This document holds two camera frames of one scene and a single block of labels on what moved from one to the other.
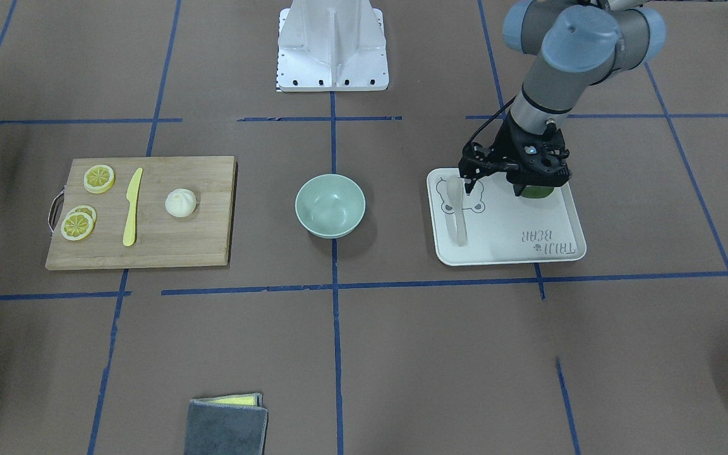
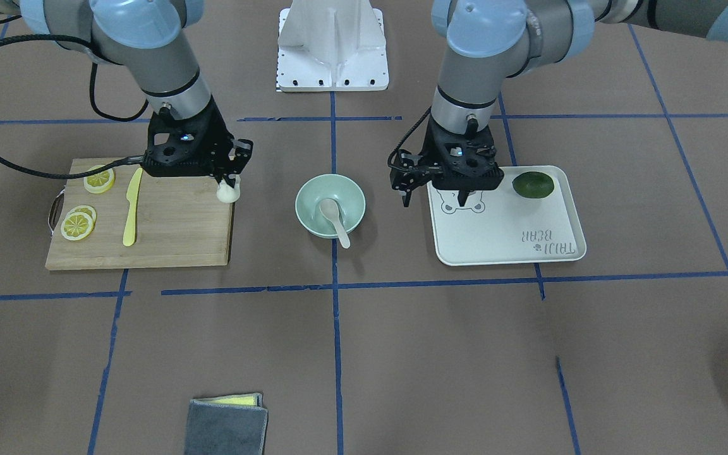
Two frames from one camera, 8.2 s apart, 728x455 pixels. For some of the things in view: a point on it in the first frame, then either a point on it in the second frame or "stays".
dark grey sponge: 227,424 stays
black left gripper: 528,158 → 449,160
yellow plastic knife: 133,191 stays
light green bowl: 330,206 stays
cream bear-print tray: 493,225 stays
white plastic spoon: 455,186 → 330,210
